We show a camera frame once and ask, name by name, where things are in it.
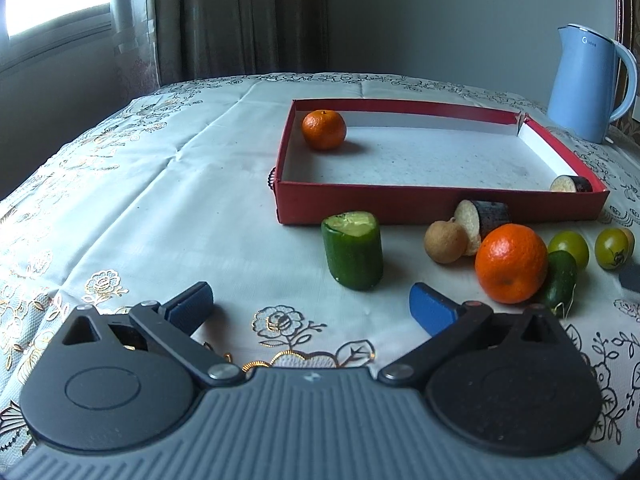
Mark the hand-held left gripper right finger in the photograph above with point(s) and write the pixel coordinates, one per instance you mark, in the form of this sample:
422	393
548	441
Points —
432	310

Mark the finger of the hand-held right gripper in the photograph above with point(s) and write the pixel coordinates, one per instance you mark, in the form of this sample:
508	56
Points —
631	280

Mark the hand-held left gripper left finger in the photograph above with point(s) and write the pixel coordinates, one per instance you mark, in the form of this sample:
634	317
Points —
192	305

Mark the green tomato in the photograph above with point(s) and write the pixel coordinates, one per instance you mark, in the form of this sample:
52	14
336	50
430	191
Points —
570	245
614	249

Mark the brown longan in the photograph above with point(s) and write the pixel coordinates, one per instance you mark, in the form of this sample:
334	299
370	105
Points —
445	242

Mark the small dark cucumber piece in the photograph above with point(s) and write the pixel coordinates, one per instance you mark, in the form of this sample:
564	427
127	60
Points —
560	280

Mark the large orange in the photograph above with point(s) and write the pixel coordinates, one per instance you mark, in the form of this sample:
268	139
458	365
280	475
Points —
510	265

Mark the thick cucumber piece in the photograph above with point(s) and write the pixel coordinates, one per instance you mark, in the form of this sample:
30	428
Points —
352	255

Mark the red cardboard box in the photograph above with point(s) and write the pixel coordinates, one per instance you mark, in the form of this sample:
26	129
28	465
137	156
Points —
400	205

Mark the short eggplant piece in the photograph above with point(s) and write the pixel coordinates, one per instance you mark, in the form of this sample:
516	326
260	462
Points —
575	184

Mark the eggplant piece with peeling flesh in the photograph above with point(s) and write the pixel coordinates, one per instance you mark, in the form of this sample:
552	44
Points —
492	215

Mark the blue electric kettle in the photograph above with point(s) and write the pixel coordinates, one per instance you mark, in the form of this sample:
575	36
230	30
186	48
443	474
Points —
580	80

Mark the small orange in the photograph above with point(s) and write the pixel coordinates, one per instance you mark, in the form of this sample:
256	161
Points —
324	130

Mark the brown patterned curtain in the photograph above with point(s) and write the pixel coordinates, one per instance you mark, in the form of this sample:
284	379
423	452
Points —
225	20

